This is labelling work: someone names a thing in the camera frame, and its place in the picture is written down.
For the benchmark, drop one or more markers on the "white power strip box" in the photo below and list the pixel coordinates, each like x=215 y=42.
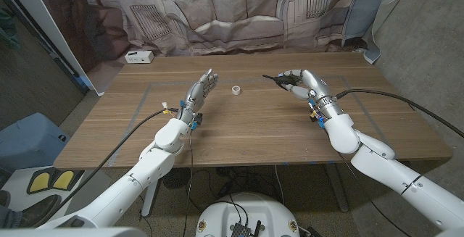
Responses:
x=139 y=57

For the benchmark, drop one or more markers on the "green hanging cloth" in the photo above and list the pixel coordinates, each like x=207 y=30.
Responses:
x=7 y=30

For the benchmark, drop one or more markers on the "white robot torso base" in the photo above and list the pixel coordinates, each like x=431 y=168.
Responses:
x=253 y=208

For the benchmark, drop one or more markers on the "white foot pedal yellow pads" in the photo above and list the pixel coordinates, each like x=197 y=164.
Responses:
x=47 y=180

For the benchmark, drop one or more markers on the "black rubber air blower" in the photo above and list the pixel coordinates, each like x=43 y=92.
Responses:
x=284 y=80

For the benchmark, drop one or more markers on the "white table leg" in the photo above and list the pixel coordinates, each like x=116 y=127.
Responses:
x=148 y=204

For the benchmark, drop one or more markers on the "white partition panel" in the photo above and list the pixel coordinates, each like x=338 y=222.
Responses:
x=54 y=30

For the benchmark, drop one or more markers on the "black round fan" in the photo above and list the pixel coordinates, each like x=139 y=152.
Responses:
x=175 y=178

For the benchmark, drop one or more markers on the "grey table leg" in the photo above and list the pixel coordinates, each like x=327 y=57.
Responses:
x=337 y=190

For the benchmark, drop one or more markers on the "dark brown shoe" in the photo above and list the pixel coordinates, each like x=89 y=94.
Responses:
x=41 y=211

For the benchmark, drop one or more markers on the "blue jeans leg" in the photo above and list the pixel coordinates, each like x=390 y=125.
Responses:
x=9 y=219

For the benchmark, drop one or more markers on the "blue plastic bin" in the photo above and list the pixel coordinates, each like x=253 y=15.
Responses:
x=29 y=142

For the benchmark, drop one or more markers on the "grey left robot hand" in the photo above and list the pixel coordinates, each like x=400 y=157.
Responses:
x=198 y=95

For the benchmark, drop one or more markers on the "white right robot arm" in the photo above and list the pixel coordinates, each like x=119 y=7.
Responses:
x=377 y=161

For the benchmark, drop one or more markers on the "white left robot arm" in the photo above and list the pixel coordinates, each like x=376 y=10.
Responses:
x=163 y=157

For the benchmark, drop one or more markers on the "printed sofa room backdrop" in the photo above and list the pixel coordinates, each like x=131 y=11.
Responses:
x=232 y=12

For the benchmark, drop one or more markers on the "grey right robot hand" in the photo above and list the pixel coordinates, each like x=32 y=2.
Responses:
x=317 y=90

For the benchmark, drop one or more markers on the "white tape roll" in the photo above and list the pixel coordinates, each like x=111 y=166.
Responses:
x=236 y=90

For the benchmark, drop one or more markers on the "black electronics module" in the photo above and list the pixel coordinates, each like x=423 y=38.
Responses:
x=241 y=229

